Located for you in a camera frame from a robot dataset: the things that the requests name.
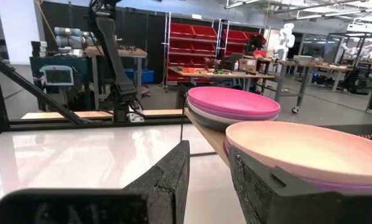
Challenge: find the black aluminium table frame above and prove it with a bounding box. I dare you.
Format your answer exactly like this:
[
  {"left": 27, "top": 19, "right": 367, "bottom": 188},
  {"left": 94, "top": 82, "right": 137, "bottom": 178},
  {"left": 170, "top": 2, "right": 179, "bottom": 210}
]
[{"left": 0, "top": 29, "right": 190, "bottom": 139}]

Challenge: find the dark green plate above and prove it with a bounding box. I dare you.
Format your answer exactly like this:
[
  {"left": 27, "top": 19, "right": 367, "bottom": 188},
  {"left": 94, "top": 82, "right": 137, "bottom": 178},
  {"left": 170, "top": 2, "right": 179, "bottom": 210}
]
[{"left": 188, "top": 108, "right": 236, "bottom": 133}]

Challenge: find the wooden shelf with black frame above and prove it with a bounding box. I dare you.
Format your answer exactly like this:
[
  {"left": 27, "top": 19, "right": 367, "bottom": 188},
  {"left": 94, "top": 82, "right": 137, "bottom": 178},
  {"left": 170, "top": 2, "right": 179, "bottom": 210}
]
[{"left": 179, "top": 107, "right": 233, "bottom": 169}]

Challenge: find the cardboard box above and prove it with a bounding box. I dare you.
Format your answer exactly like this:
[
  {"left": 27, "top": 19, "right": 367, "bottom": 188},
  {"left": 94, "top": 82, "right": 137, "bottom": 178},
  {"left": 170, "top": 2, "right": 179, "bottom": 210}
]
[{"left": 238, "top": 58, "right": 258, "bottom": 74}]

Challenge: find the white screen device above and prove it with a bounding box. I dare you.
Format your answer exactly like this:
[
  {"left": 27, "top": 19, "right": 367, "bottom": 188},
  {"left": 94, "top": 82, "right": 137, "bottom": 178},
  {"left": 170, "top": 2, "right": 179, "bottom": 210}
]
[{"left": 39, "top": 65, "right": 75, "bottom": 87}]

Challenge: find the red bin storage rack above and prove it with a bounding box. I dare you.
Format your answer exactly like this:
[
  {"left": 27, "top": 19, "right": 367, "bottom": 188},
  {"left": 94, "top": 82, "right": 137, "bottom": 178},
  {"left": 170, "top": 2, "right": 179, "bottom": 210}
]
[
  {"left": 163, "top": 12, "right": 221, "bottom": 91},
  {"left": 216, "top": 19, "right": 271, "bottom": 63}
]

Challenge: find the pink plate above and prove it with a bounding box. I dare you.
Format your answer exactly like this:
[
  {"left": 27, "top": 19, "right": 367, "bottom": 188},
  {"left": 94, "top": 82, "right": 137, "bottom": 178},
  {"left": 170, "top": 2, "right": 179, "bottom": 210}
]
[{"left": 187, "top": 86, "right": 281, "bottom": 121}]

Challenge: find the blue plastic crate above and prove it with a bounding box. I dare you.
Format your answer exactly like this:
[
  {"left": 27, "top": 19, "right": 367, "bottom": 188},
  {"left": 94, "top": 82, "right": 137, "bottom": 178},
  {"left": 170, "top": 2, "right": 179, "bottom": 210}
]
[{"left": 123, "top": 68, "right": 156, "bottom": 85}]

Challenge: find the black framed glass enclosure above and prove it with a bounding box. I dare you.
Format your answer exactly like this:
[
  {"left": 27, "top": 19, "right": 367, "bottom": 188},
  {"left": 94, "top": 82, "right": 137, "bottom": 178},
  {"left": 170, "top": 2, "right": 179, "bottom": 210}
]
[{"left": 327, "top": 30, "right": 372, "bottom": 95}]

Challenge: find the beige plate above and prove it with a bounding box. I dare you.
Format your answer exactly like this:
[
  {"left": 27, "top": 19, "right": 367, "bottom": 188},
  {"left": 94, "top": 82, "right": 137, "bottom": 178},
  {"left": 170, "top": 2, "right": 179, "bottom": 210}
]
[{"left": 187, "top": 102, "right": 246, "bottom": 126}]

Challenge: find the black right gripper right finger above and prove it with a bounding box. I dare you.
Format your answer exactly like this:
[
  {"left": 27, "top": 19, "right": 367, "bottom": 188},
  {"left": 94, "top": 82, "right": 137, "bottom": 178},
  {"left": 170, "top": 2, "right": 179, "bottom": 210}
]
[{"left": 228, "top": 145, "right": 337, "bottom": 224}]

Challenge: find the peach plate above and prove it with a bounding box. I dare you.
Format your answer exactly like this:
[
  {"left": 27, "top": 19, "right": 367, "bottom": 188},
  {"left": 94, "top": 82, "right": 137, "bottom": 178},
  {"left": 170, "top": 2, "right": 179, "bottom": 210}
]
[{"left": 225, "top": 120, "right": 372, "bottom": 187}]

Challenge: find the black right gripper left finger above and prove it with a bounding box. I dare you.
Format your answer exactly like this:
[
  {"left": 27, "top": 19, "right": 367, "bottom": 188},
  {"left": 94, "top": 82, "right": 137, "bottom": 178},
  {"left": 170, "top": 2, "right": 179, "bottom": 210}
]
[{"left": 123, "top": 140, "right": 191, "bottom": 224}]

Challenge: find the wooden workbench with casters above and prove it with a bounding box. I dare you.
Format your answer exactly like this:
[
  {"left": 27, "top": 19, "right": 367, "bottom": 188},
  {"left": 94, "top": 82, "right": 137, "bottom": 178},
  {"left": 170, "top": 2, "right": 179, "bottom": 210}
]
[{"left": 274, "top": 58, "right": 353, "bottom": 114}]

